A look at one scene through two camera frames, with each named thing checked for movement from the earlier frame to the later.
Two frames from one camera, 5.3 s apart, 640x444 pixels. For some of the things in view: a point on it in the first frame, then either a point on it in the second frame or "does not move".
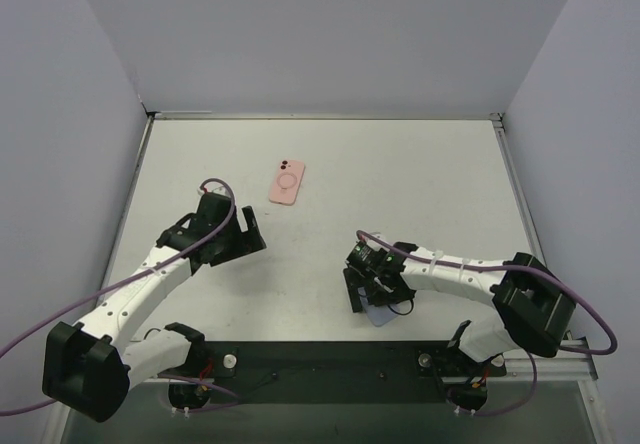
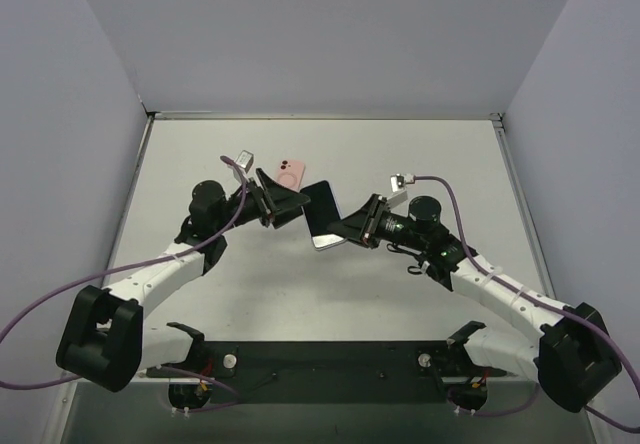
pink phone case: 287,182 does not move
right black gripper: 360,283 → 373,220
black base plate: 338,372 does not move
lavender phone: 381,314 → 320,212
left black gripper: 242,243 → 263,200
